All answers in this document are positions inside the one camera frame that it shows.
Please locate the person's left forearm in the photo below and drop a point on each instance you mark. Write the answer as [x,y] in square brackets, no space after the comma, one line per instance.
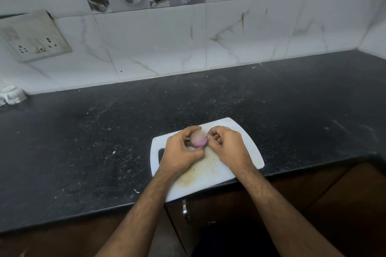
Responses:
[144,217]

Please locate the person's dark trousers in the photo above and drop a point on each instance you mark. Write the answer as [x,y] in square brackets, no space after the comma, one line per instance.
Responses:
[235,241]

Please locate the white scalloped ceramic cup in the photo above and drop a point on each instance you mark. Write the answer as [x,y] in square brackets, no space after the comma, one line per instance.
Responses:
[12,94]

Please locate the small pink onion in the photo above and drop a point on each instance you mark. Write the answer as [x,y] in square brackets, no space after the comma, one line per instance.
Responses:
[199,139]

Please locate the person's right forearm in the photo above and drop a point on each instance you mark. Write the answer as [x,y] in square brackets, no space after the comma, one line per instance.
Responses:
[286,220]

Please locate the white wall socket plate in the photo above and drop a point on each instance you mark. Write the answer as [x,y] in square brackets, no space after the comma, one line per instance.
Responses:
[33,38]

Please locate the person's right hand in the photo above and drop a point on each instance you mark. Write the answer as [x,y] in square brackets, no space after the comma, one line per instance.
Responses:
[232,148]

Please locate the white plastic cutting board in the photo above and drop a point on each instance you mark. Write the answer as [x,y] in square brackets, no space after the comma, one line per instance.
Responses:
[208,175]

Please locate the person's left hand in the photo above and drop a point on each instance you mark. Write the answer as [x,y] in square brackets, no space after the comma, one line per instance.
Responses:
[178,154]

